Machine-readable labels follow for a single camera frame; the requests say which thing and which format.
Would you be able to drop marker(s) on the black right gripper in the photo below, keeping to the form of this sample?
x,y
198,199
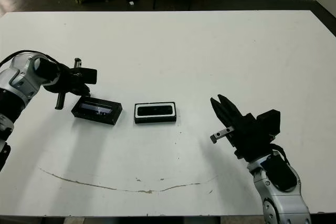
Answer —
x,y
252,140

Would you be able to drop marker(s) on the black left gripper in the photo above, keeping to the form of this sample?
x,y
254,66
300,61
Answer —
x,y
69,81

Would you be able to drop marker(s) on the black box lid with window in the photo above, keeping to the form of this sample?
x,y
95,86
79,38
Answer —
x,y
105,119

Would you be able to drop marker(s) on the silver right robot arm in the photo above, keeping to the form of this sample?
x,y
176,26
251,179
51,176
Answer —
x,y
278,203

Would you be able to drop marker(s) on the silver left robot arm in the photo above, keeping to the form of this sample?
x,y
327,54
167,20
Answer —
x,y
21,79

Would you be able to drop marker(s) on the black box base white insert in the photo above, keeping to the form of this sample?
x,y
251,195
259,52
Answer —
x,y
155,119

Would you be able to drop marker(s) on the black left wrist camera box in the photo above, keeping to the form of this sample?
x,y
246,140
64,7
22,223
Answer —
x,y
88,76

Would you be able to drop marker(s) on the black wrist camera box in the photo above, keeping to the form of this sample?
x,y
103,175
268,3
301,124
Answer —
x,y
269,121
88,76

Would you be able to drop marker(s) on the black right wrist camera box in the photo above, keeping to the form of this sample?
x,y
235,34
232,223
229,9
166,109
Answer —
x,y
269,121

